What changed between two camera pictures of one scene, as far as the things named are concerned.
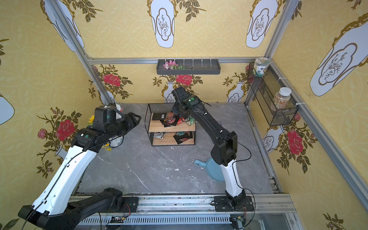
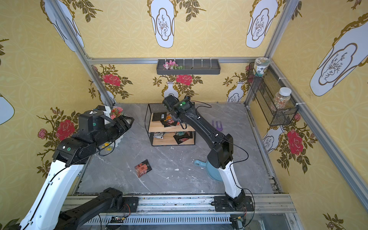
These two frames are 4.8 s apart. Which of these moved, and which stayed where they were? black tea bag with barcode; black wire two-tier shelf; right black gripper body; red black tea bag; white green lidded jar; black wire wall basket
Moved: right black gripper body; red black tea bag
Stayed: black tea bag with barcode; white green lidded jar; black wire wall basket; black wire two-tier shelf
